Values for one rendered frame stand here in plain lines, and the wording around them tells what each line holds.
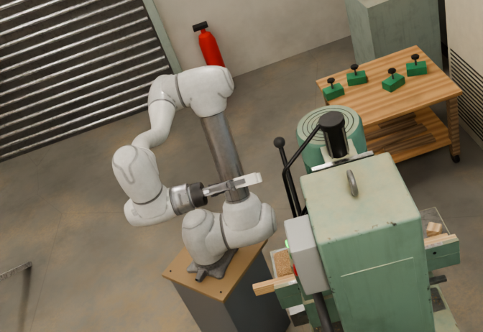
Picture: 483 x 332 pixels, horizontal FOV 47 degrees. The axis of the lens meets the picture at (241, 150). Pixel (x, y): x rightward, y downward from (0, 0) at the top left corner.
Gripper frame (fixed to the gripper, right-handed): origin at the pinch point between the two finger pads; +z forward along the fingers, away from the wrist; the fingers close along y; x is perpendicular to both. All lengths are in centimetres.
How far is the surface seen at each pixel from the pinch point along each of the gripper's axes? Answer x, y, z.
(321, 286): -28.8, 36.9, 11.3
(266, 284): -34.5, -16.8, -7.9
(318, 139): 4.8, 23.9, 20.4
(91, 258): -17, -177, -133
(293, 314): -52, -45, -5
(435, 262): -42, -18, 46
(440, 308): -55, -15, 43
